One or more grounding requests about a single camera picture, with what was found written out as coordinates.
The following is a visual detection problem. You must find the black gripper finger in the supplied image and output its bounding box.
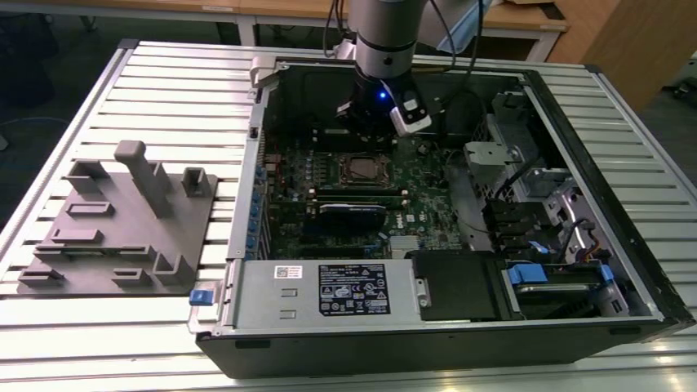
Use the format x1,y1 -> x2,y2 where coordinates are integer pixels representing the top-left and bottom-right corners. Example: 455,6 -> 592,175
336,101 -> 385,148

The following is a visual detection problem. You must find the silver topped CPU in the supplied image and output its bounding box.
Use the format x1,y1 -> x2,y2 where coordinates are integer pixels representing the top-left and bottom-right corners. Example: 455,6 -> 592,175
348,158 -> 379,180

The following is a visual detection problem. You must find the metal socket cover frame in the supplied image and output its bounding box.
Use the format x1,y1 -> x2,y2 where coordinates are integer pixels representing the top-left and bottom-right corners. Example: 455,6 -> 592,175
338,154 -> 393,189

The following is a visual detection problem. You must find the black RAM slot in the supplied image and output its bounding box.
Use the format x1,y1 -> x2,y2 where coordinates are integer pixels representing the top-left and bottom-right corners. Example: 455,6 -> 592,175
315,185 -> 404,194

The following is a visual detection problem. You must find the CPU socket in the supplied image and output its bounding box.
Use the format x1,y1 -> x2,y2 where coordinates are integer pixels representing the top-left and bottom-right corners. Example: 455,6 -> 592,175
335,152 -> 396,190

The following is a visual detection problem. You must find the green motherboard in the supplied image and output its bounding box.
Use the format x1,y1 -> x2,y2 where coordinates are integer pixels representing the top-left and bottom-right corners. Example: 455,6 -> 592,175
259,132 -> 476,261

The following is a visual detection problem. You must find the black graphics card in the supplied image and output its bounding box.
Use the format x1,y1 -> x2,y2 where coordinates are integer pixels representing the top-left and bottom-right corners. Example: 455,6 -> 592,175
318,201 -> 391,234

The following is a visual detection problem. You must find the silver chipset heat sink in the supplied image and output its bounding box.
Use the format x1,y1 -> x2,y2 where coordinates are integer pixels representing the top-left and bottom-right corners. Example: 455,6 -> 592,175
391,234 -> 425,251

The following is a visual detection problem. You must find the wooden top desk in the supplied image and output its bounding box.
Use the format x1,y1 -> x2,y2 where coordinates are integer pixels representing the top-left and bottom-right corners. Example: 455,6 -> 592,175
239,0 -> 571,62
0,0 -> 258,47

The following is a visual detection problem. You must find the perforated metal drive cage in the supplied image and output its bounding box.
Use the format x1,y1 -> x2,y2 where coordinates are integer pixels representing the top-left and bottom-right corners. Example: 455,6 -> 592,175
481,91 -> 579,205

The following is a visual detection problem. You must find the grey power supply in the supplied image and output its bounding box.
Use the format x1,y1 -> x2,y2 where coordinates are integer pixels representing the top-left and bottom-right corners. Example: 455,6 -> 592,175
232,259 -> 425,331

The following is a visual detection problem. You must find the black plastic shroud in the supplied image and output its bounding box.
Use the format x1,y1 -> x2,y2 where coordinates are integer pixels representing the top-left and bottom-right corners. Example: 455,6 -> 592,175
405,249 -> 513,323

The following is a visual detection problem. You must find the blue disk carrier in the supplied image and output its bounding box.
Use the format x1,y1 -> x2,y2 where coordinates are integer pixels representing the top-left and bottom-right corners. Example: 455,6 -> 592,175
504,263 -> 616,322

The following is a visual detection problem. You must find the wooden cabinet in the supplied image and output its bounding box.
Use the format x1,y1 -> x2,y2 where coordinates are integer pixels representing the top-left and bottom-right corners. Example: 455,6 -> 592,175
547,0 -> 697,114

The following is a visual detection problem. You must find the grey parts rack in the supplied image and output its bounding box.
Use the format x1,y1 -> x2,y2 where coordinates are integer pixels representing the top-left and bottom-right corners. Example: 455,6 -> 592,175
15,140 -> 220,296

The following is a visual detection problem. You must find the black open PC case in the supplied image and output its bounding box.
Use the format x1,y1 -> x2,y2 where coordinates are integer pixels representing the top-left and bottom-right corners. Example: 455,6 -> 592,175
187,55 -> 697,380

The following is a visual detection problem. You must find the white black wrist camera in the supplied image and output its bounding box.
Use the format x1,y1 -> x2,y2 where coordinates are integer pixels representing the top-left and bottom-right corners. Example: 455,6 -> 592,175
389,79 -> 435,136

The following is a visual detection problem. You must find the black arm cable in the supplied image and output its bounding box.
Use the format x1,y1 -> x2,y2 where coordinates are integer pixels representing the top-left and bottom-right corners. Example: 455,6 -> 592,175
323,0 -> 350,59

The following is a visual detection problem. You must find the black camera cable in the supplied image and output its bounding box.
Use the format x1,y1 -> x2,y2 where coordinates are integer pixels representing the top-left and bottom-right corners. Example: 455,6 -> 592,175
444,0 -> 487,101

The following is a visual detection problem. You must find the silver metal bracket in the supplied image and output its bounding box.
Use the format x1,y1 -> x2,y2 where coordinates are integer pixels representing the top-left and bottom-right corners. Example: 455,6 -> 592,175
463,140 -> 521,167

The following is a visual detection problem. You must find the black internal cable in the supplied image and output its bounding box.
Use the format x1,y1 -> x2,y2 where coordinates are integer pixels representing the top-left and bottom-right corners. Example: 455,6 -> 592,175
492,153 -> 528,205

